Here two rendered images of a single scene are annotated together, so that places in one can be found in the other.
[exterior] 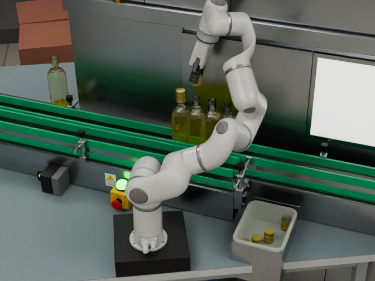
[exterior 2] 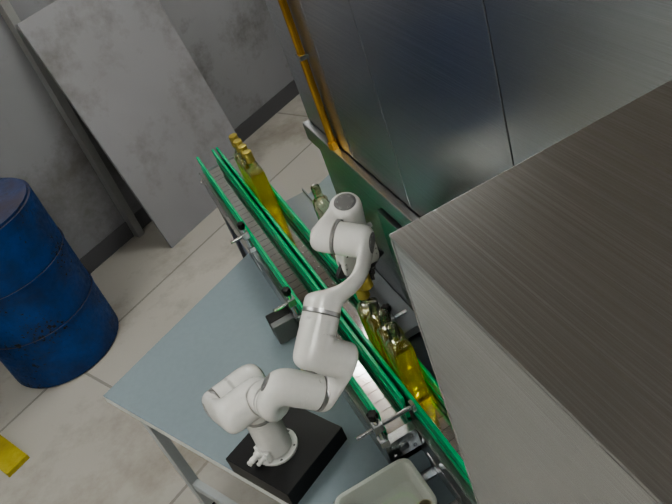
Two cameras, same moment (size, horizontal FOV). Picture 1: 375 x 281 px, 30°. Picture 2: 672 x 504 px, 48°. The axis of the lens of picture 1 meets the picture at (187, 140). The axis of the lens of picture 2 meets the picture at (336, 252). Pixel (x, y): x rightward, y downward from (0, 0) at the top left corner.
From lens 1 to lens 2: 1.77 m
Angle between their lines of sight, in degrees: 46
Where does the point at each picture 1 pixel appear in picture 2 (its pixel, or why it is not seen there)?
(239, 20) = (345, 241)
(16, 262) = (188, 405)
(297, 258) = not seen: outside the picture
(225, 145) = (260, 405)
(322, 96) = not seen: hidden behind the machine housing
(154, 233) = (264, 448)
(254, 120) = (335, 381)
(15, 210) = (238, 344)
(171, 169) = (221, 403)
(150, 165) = (237, 380)
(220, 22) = (315, 237)
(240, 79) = (302, 328)
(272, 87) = not seen: hidden behind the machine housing
